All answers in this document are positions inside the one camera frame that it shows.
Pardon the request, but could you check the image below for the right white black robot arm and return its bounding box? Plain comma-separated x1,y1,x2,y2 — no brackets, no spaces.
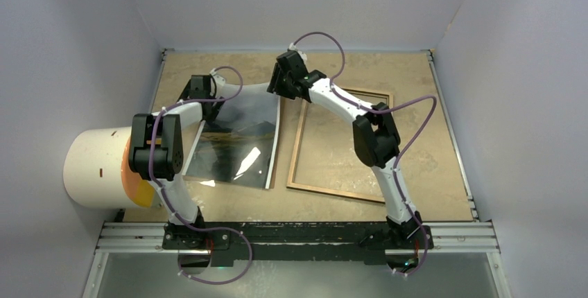
268,51,422,247

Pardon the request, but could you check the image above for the mountain landscape photo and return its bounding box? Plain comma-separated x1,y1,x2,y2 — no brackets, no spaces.
182,85,282,190

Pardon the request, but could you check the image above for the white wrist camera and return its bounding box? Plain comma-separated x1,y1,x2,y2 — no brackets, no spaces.
209,69,226,98
288,42,308,63

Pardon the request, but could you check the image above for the aluminium rail frame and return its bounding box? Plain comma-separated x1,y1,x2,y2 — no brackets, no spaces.
81,49,512,298

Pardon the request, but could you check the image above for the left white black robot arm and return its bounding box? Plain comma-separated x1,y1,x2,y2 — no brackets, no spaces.
128,73,226,249

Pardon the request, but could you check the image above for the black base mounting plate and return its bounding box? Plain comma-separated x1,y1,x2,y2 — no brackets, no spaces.
162,221,433,269

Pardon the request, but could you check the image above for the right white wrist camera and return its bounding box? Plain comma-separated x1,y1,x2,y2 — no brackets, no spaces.
288,42,308,63

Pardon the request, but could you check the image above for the white cylinder orange lid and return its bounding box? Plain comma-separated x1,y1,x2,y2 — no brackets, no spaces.
63,127,160,209

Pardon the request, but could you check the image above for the clear acrylic sheet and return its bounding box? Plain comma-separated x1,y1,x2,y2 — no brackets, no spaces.
193,82,282,186

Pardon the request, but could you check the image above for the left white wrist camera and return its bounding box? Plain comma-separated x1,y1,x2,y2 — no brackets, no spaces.
209,69,226,98

